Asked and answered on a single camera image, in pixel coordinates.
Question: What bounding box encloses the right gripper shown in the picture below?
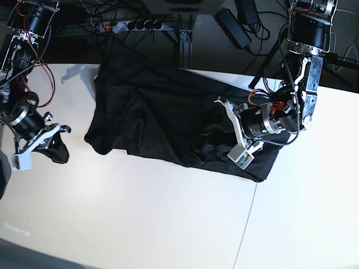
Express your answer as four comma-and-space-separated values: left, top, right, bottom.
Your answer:
11, 112, 71, 164

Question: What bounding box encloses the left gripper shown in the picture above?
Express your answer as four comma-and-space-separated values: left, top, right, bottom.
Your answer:
215, 96, 264, 157

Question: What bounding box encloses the dark grey T-shirt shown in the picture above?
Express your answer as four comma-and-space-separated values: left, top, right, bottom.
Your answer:
84, 50, 289, 182

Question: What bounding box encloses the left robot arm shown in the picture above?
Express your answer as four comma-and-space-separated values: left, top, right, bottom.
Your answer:
217, 1, 338, 166

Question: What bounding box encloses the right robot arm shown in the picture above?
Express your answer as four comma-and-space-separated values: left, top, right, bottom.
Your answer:
1, 1, 71, 170

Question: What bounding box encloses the black tripod stand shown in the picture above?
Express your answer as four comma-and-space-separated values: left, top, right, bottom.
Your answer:
324, 52, 358, 87

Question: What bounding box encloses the black power adapter brick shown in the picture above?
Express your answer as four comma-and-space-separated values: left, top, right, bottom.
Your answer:
214, 8, 251, 49

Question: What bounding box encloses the white power strip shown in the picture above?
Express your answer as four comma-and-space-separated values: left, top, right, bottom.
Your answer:
90, 19, 165, 34

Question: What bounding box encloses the grey monitor base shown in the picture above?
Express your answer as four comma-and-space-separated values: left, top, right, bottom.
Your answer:
142, 0, 224, 15

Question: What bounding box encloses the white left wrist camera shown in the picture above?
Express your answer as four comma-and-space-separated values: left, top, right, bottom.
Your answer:
227, 145, 255, 170

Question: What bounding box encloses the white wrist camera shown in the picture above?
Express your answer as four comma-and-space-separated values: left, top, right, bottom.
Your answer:
11, 153, 33, 171
227, 145, 255, 170

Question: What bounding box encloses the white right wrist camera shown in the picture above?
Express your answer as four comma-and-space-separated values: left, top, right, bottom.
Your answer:
11, 153, 33, 171

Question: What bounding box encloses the grey white cable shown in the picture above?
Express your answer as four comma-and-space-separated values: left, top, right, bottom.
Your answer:
330, 8, 359, 73

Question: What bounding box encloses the aluminium frame post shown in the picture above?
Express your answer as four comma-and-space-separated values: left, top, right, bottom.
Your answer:
177, 14, 197, 69

